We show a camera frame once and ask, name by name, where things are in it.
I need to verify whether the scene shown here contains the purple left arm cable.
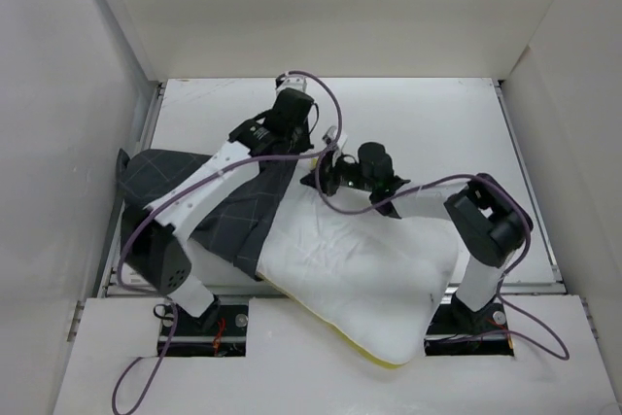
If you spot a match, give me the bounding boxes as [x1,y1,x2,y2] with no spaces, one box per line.
[112,69,344,415]

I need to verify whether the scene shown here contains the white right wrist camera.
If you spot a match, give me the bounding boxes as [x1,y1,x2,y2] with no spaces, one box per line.
[322,125,348,153]

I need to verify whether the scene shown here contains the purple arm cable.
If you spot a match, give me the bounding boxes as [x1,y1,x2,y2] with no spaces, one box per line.
[112,69,344,415]
[314,145,570,362]

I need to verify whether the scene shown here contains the white pillow with yellow edge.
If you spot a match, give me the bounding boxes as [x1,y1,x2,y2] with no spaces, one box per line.
[257,183,461,366]

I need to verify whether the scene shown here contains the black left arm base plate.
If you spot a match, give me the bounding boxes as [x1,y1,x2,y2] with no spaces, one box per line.
[153,303,249,358]

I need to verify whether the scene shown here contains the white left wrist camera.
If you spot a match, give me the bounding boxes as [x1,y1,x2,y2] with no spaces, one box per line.
[275,73,307,94]

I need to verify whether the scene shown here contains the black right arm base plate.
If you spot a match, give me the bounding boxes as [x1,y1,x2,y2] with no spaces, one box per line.
[424,301,514,357]

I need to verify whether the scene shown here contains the dark grey checked pillowcase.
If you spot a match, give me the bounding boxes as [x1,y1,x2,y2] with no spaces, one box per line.
[117,149,298,285]

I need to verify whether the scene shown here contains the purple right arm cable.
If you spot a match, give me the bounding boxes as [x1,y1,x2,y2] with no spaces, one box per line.
[314,145,570,362]

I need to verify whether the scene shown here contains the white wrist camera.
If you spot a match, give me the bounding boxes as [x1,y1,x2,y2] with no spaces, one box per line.
[322,125,348,153]
[275,73,307,94]

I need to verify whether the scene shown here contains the aluminium front table rail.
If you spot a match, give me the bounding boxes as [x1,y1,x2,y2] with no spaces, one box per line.
[96,282,567,298]

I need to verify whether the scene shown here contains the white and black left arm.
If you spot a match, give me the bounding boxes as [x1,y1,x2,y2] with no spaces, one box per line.
[118,76,316,334]

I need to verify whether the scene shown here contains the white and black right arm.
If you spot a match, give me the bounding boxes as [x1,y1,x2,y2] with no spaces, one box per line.
[300,142,534,334]

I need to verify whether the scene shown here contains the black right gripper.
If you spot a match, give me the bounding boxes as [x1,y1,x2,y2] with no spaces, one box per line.
[302,147,376,195]

